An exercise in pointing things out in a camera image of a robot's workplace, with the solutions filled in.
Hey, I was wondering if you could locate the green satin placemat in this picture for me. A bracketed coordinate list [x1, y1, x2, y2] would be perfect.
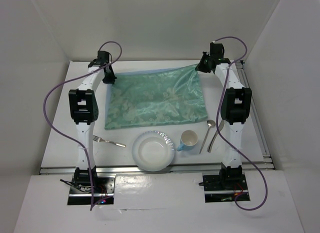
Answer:
[104, 65, 208, 130]

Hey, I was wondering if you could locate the silver spoon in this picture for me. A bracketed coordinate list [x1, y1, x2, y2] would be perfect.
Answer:
[199, 119, 216, 154]

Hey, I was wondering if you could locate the silver knife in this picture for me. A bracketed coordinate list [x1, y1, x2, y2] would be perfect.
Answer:
[207, 120, 225, 153]

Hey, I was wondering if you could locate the blue white mug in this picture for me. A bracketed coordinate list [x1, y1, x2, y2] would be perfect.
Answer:
[176, 130, 198, 152]

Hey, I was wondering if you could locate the white bowl plate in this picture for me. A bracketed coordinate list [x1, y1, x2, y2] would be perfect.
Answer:
[131, 130, 175, 167]

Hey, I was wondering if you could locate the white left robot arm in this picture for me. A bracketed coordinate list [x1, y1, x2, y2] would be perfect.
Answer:
[68, 50, 116, 193]

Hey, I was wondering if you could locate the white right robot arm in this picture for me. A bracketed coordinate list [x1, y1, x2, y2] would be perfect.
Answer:
[195, 42, 252, 190]

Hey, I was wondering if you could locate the silver fork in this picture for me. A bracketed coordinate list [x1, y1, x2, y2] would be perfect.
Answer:
[92, 135, 127, 148]

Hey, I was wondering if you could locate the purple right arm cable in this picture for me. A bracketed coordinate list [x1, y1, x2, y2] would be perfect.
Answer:
[212, 36, 269, 212]

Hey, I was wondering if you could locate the aluminium side rail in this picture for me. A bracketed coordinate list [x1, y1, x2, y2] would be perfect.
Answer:
[235, 60, 274, 168]

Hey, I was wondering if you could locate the aluminium front rail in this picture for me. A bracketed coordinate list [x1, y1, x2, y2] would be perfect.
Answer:
[39, 158, 275, 175]

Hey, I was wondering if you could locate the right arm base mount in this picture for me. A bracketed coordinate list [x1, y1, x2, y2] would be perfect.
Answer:
[198, 174, 250, 203]

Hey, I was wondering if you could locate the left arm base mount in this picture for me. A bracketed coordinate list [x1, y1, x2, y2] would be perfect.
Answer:
[59, 174, 117, 206]

